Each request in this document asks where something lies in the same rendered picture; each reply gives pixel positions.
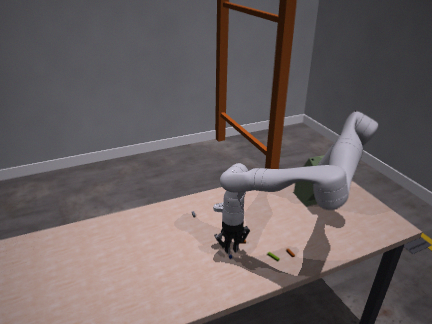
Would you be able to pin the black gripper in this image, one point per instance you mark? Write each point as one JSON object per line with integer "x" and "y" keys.
{"x": 228, "y": 236}

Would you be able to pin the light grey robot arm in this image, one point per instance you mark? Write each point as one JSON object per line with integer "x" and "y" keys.
{"x": 328, "y": 178}

